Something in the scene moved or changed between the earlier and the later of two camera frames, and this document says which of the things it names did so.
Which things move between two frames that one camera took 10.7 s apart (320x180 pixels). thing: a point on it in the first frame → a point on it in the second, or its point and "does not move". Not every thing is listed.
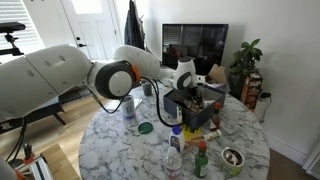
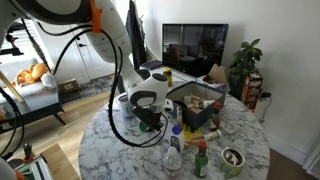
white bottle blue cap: [177, 138] does not move
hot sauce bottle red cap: [216, 119] does not move
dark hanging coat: [134, 34] does not move
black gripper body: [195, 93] → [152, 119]
